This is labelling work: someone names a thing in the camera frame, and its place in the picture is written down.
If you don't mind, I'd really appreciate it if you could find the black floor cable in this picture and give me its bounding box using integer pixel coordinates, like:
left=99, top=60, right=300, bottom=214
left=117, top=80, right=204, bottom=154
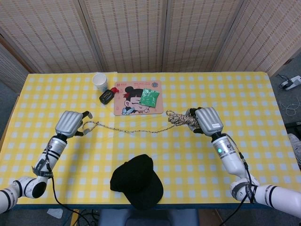
left=79, top=209, right=101, bottom=226

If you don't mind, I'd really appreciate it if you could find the white paper cup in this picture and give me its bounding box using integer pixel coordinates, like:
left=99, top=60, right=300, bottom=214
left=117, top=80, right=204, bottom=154
left=92, top=73, right=109, bottom=92

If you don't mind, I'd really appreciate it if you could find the table with blue edge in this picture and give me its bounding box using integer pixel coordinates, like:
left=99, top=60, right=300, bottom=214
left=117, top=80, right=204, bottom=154
left=14, top=203, right=266, bottom=210

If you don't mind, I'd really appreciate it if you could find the black key fob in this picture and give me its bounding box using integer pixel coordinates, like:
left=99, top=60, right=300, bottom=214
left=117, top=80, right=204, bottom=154
left=98, top=89, right=114, bottom=104

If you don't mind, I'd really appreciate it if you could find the pink cartoon mouse pad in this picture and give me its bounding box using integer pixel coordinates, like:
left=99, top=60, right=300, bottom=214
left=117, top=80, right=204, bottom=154
left=113, top=80, right=164, bottom=117

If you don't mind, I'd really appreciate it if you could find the yellow checkered tablecloth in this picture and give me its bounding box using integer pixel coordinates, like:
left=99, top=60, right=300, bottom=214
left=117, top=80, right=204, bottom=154
left=0, top=72, right=301, bottom=205

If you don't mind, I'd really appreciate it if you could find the black baseball cap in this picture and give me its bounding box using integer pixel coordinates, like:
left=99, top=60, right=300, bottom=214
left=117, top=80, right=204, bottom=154
left=110, top=154, right=164, bottom=211

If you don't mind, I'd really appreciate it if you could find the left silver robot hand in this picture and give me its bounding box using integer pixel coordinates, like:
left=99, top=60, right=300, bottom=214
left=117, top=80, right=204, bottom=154
left=55, top=110, right=93, bottom=138

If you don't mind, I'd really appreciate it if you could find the woven bamboo screen panel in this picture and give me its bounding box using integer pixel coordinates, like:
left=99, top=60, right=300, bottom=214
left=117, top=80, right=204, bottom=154
left=211, top=0, right=301, bottom=76
left=162, top=0, right=245, bottom=73
left=0, top=0, right=103, bottom=73
left=0, top=43, right=29, bottom=94
left=79, top=0, right=169, bottom=73

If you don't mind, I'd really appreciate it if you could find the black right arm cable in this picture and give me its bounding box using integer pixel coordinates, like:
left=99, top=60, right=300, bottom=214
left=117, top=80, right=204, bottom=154
left=220, top=134, right=253, bottom=226

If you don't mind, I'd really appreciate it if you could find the grey shoe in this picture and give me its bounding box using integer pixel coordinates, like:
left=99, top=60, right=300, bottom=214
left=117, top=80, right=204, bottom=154
left=288, top=133, right=301, bottom=165

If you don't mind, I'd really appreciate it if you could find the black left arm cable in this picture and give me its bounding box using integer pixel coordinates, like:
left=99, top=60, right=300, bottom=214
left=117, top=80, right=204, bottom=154
left=46, top=145, right=99, bottom=219

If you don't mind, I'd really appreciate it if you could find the blue chair seat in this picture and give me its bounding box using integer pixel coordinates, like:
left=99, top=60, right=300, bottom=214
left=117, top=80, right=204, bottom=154
left=97, top=208, right=200, bottom=226

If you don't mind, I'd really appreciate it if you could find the green foil packet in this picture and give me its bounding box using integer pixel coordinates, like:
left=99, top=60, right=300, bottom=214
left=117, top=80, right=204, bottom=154
left=139, top=88, right=161, bottom=108

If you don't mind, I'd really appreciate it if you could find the crumpled white paper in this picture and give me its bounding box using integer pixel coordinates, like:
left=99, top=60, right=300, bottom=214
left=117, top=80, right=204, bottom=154
left=46, top=208, right=64, bottom=218

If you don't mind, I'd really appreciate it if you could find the beige speckled rope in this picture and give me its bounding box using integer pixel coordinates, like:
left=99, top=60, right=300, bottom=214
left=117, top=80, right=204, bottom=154
left=82, top=110, right=200, bottom=134

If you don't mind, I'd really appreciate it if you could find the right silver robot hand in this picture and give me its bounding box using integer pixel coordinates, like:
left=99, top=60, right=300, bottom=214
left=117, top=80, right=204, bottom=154
left=189, top=106, right=224, bottom=137

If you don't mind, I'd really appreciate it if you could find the white power strip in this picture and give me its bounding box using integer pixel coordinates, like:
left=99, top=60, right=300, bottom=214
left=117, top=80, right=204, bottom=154
left=278, top=74, right=301, bottom=91

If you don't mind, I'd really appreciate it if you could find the thin white floor cable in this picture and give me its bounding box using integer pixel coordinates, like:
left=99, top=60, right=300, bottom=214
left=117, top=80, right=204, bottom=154
left=279, top=100, right=301, bottom=116

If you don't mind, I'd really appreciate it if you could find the black floor object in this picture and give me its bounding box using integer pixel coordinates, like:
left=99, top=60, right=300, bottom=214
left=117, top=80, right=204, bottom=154
left=285, top=121, right=301, bottom=135

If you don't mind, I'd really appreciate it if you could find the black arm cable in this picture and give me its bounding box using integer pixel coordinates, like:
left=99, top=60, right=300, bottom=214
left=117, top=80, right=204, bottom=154
left=220, top=134, right=253, bottom=226
left=46, top=145, right=99, bottom=219

